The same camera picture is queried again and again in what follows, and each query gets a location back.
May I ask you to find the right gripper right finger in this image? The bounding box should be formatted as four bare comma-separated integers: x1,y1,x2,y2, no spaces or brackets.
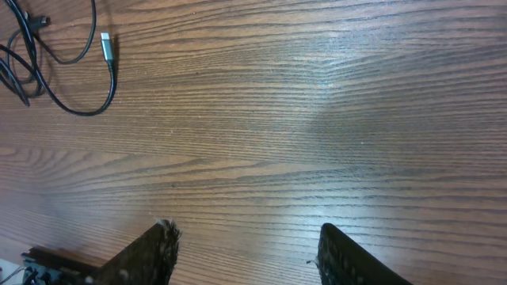
315,223,412,285

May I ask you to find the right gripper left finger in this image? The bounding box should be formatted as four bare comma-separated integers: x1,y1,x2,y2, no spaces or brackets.
86,219,181,285

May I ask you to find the black USB cable thin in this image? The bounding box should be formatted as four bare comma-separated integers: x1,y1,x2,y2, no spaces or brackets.
0,0,119,117

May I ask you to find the black USB cable thick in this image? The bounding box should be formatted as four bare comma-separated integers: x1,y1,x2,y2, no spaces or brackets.
0,0,98,108

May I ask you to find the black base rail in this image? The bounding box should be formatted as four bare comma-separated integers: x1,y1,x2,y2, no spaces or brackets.
1,248,98,285

